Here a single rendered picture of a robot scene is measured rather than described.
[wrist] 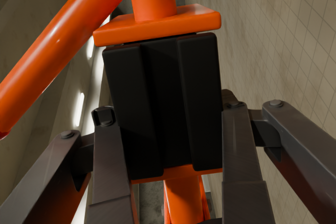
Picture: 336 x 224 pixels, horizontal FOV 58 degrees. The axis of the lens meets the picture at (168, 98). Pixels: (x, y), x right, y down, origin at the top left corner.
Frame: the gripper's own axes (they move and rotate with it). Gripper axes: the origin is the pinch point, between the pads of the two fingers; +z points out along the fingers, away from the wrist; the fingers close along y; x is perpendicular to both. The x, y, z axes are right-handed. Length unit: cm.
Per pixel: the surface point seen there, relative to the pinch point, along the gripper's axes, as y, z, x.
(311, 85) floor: 123, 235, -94
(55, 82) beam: -255, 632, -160
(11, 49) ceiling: -274, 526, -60
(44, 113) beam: -259, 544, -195
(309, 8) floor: 123, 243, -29
